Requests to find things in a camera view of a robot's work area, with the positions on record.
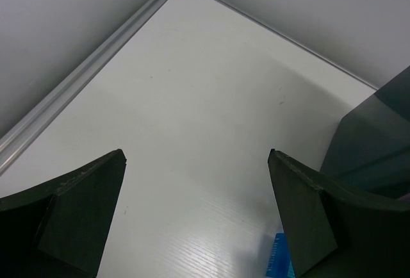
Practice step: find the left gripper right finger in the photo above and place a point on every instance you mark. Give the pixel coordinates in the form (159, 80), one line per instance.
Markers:
(336, 230)

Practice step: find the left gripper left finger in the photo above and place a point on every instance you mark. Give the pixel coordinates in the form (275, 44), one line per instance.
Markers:
(59, 228)

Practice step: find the dark green plastic bin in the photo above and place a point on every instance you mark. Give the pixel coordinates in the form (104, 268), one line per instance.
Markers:
(370, 148)

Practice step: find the blue label bottle blue cap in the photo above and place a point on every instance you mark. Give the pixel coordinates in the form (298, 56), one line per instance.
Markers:
(279, 264)

